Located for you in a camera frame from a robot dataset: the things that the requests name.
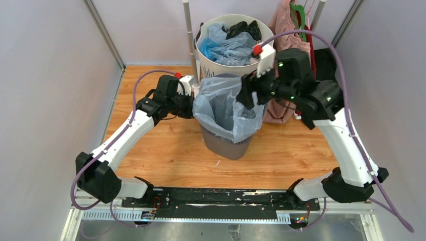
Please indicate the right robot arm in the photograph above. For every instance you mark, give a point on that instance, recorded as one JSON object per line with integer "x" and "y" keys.
{"x": 287, "y": 75}

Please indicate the bright blue plastic bag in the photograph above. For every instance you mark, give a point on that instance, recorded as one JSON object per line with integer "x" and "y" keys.
{"x": 206, "y": 49}

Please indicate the black garment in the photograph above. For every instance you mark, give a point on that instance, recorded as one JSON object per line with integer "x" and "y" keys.
{"x": 325, "y": 65}

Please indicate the light blue plastic bag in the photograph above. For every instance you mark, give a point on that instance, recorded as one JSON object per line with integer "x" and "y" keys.
{"x": 215, "y": 107}

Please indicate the white slotted laundry basket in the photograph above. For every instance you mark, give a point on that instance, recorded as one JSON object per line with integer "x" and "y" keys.
{"x": 210, "y": 68}

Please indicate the crumpled pale blue bag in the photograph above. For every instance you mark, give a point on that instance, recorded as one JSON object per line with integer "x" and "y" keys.
{"x": 235, "y": 51}

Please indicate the white rack base foot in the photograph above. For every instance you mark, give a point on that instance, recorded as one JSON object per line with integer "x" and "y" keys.
{"x": 197, "y": 72}

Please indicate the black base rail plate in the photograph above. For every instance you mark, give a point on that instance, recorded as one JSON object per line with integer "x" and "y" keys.
{"x": 207, "y": 203}

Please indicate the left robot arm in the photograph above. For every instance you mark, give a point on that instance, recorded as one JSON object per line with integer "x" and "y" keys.
{"x": 96, "y": 171}

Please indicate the silver clothes rack pole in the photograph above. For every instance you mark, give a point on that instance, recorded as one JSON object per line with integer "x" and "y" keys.
{"x": 189, "y": 31}

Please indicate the dark red garment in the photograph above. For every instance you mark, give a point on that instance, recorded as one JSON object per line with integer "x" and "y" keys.
{"x": 307, "y": 39}

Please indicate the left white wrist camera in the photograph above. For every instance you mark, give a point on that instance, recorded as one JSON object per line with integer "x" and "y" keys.
{"x": 185, "y": 85}

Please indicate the grey mesh trash bin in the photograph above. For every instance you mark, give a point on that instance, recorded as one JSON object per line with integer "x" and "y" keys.
{"x": 225, "y": 147}

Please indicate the green clothes hanger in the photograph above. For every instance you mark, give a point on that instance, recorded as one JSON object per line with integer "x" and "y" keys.
{"x": 298, "y": 16}

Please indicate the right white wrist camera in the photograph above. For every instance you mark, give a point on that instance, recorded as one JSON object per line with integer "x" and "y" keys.
{"x": 266, "y": 58}

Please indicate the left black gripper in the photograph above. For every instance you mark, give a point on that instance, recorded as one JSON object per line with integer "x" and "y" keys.
{"x": 190, "y": 100}

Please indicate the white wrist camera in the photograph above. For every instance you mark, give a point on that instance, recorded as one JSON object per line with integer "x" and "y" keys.
{"x": 266, "y": 58}
{"x": 185, "y": 85}

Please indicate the black plastic bag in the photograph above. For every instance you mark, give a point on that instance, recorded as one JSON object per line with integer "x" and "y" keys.
{"x": 252, "y": 29}

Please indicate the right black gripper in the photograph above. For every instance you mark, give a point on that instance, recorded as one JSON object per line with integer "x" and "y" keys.
{"x": 250, "y": 83}

